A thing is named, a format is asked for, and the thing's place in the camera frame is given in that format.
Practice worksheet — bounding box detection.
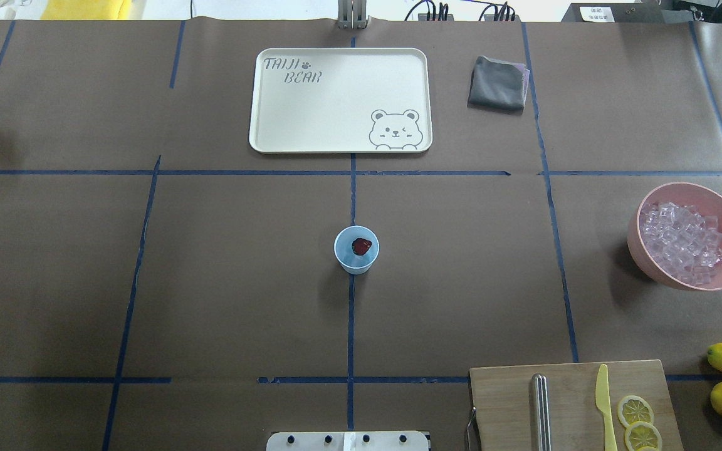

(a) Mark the yellow plastic knife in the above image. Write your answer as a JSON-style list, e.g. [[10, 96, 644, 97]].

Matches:
[[594, 363, 618, 451]]

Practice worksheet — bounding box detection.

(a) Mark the steel muddler with black tip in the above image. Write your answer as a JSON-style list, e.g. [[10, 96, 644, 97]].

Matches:
[[531, 373, 552, 450]]

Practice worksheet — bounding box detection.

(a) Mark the pile of clear ice cubes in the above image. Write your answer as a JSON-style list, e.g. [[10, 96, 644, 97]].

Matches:
[[639, 202, 722, 286]]

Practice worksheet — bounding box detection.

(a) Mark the pink bowl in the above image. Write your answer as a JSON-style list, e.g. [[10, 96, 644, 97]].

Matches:
[[627, 182, 722, 292]]

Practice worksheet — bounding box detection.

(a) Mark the yellow cloth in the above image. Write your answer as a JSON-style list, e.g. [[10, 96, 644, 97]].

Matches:
[[40, 1, 132, 21]]

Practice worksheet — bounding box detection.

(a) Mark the aluminium frame post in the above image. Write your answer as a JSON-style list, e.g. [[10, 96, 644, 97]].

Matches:
[[337, 0, 369, 29]]

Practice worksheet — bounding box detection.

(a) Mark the light blue plastic cup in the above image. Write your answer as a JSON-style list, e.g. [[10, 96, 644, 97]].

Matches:
[[333, 225, 379, 275]]

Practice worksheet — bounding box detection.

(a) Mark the red strawberry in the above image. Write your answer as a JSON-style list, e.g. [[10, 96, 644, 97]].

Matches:
[[350, 237, 373, 256]]

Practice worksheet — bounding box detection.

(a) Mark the cream bear serving tray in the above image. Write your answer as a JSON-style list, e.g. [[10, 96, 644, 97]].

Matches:
[[248, 48, 433, 154]]

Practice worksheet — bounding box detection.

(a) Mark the grey folded cloth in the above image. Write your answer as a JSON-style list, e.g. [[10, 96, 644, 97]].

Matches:
[[468, 55, 530, 111]]

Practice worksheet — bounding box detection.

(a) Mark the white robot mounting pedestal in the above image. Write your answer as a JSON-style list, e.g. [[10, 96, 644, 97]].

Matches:
[[266, 430, 432, 450]]

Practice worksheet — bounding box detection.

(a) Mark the wooden cutting board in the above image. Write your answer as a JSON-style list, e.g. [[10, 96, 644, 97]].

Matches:
[[470, 360, 684, 450]]

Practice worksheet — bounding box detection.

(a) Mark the black box with label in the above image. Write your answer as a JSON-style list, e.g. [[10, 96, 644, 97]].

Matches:
[[561, 2, 665, 24]]

